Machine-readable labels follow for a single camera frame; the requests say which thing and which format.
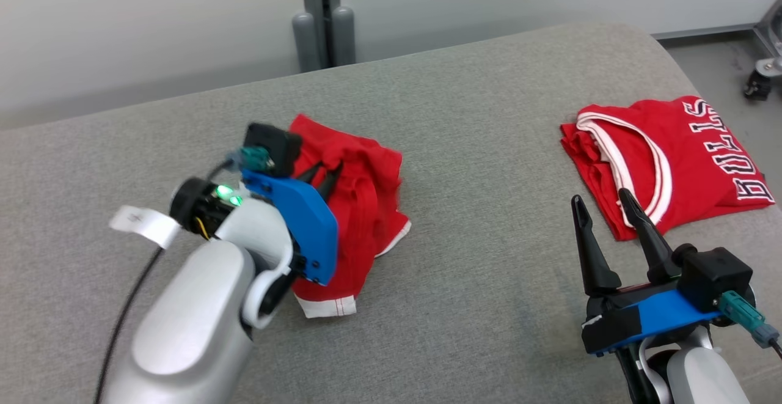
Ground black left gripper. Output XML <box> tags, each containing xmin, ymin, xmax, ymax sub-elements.
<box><xmin>169</xmin><ymin>163</ymin><xmax>344</xmax><ymax>240</ymax></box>

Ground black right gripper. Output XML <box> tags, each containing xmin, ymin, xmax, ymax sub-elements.
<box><xmin>571</xmin><ymin>188</ymin><xmax>698</xmax><ymax>320</ymax></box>

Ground red shorts white trim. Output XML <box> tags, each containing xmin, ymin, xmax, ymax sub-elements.
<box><xmin>287</xmin><ymin>113</ymin><xmax>412</xmax><ymax>320</ymax></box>

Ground red white Bulls jersey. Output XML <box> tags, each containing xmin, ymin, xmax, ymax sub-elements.
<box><xmin>560</xmin><ymin>95</ymin><xmax>776</xmax><ymax>243</ymax></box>

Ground black caster wheel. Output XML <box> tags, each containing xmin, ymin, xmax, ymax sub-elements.
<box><xmin>742</xmin><ymin>65</ymin><xmax>776</xmax><ymax>103</ymax></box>

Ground grey metal stand leg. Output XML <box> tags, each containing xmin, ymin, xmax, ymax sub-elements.
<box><xmin>751</xmin><ymin>0</ymin><xmax>782</xmax><ymax>76</ymax></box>

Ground blue left camera bracket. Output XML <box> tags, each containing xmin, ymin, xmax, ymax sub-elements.
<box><xmin>241</xmin><ymin>168</ymin><xmax>340</xmax><ymax>287</ymax></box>

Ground blue camera bracket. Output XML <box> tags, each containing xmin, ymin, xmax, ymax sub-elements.
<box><xmin>580</xmin><ymin>289</ymin><xmax>725</xmax><ymax>358</ymax></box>
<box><xmin>241</xmin><ymin>168</ymin><xmax>340</xmax><ymax>287</ymax></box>

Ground blue right camera bracket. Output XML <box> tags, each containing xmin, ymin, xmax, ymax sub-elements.
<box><xmin>580</xmin><ymin>289</ymin><xmax>725</xmax><ymax>358</ymax></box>

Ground black left camera cable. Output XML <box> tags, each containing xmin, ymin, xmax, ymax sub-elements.
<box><xmin>92</xmin><ymin>145</ymin><xmax>274</xmax><ymax>404</ymax></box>

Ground black camera cable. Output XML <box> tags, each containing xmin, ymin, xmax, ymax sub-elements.
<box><xmin>92</xmin><ymin>145</ymin><xmax>274</xmax><ymax>404</ymax></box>
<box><xmin>717</xmin><ymin>290</ymin><xmax>782</xmax><ymax>357</ymax></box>

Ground black right camera cable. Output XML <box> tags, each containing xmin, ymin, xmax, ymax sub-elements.
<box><xmin>717</xmin><ymin>290</ymin><xmax>782</xmax><ymax>357</ymax></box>

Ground grey metal partition post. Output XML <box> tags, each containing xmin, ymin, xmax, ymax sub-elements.
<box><xmin>291</xmin><ymin>0</ymin><xmax>357</xmax><ymax>74</ymax></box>

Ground white left cable label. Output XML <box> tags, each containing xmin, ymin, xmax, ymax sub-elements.
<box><xmin>108</xmin><ymin>205</ymin><xmax>183</xmax><ymax>249</ymax></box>

